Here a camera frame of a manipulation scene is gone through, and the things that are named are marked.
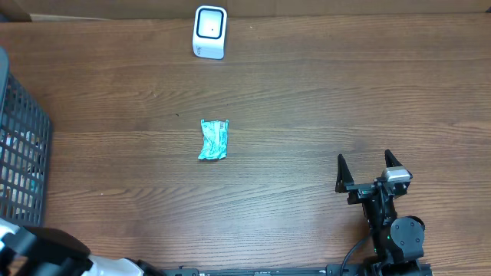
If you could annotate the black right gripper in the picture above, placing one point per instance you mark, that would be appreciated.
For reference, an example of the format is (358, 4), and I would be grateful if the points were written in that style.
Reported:
(358, 192)

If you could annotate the teal snack packet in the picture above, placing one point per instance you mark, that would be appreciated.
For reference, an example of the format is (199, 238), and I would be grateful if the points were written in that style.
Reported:
(215, 139)

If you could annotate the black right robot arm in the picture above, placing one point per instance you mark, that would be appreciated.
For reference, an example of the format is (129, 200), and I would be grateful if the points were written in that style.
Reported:
(398, 242)

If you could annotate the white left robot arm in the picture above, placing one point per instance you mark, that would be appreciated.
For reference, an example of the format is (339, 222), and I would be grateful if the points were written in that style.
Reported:
(53, 252)

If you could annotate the white barcode scanner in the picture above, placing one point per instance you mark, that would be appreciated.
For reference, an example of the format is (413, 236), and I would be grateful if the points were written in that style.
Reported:
(209, 32)

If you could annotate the black mesh basket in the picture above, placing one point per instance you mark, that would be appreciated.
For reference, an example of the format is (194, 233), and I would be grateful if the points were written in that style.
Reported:
(26, 136)

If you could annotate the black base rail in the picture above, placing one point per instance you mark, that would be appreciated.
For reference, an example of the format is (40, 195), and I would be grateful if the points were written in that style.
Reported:
(329, 270)

